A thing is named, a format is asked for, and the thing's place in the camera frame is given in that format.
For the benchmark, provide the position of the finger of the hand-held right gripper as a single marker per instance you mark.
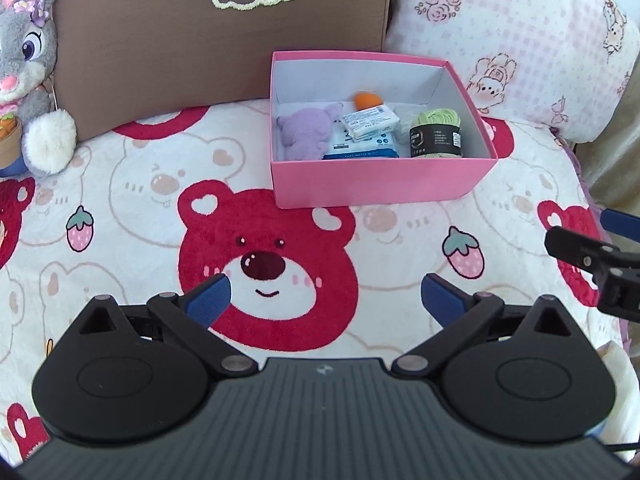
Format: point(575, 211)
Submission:
point(622, 224)
point(575, 247)

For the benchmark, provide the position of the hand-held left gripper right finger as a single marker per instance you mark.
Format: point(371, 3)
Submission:
point(442, 302)

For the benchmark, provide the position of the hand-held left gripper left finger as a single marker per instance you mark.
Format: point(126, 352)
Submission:
point(210, 300)

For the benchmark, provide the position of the pink cardboard box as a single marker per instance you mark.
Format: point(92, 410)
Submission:
point(375, 182)

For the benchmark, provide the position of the green yarn ball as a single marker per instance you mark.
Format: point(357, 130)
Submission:
point(435, 132)

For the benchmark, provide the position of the blue wet wipes pack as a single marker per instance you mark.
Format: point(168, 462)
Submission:
point(365, 149)

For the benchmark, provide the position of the purple plush toy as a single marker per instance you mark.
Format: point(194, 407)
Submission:
point(305, 132)

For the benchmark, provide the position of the small white labelled packet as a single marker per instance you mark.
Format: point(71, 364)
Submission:
point(370, 121)

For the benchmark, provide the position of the orange makeup sponge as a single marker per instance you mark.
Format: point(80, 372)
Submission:
point(367, 100)

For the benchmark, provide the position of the beige shiny fabric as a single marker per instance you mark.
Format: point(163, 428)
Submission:
point(615, 160)

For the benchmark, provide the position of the red bear printed blanket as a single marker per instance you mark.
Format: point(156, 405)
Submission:
point(125, 210)

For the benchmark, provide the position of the pink checked bunny pillow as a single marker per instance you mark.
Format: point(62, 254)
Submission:
point(525, 35)

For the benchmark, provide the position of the brown embroidered pillow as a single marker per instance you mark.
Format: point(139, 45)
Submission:
point(175, 60)

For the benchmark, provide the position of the grey rabbit plush toy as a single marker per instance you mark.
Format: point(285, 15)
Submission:
point(25, 60)

